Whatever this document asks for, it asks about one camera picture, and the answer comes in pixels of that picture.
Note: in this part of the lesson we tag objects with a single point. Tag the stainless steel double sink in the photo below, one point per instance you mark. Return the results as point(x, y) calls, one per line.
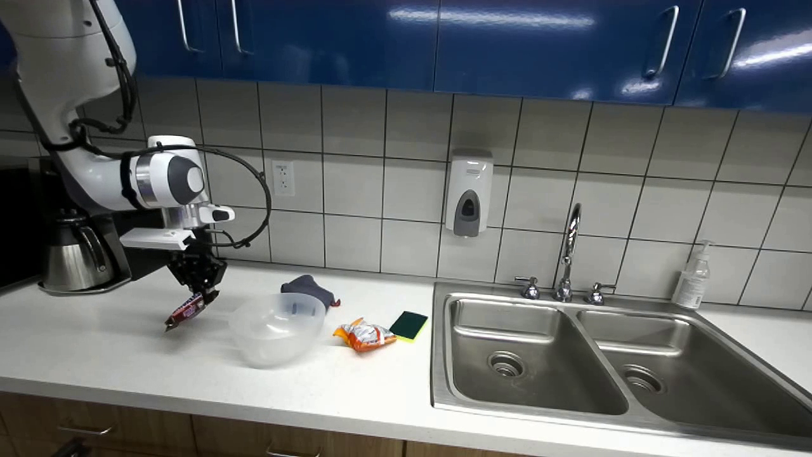
point(591, 364)

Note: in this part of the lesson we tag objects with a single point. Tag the steel coffee carafe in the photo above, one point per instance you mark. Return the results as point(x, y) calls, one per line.
point(72, 258)

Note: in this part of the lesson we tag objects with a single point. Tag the white wall outlet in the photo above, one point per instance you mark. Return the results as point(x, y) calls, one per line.
point(283, 181)

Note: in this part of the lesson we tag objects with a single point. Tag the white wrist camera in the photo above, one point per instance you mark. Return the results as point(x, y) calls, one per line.
point(156, 239)

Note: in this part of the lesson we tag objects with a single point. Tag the translucent white plastic bowl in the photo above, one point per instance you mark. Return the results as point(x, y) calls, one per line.
point(274, 333)

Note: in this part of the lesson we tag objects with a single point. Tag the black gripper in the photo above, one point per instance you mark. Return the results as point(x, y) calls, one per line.
point(198, 258)

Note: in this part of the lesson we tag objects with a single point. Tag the white wall soap dispenser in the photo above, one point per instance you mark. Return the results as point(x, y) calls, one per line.
point(468, 191)

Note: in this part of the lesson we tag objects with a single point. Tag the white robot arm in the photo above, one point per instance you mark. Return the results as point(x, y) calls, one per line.
point(59, 60)

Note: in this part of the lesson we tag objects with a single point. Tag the clear plastic soap bottle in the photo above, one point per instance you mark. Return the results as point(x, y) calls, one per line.
point(691, 282)

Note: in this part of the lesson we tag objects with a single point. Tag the orange snack packet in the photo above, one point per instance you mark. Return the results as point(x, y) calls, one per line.
point(365, 336)

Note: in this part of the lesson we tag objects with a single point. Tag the blue cabinet door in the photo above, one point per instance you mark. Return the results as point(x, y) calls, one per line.
point(161, 34)
point(548, 53)
point(770, 53)
point(337, 42)

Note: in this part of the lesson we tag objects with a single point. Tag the dark blue cloth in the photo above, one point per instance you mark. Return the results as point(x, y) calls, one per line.
point(308, 289)

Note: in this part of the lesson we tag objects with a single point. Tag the wooden drawer front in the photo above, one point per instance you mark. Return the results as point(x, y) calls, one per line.
point(448, 451)
point(237, 439)
point(143, 427)

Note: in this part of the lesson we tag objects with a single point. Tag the red and black marker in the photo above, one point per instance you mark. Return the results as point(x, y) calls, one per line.
point(189, 312)

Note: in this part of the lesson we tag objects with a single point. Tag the chrome faucet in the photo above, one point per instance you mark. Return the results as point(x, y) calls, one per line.
point(566, 254)

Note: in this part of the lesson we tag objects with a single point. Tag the black coffee maker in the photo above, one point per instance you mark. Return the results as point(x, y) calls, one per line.
point(139, 261)

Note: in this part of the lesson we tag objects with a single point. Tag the green sponge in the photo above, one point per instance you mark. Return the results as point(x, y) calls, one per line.
point(410, 324)

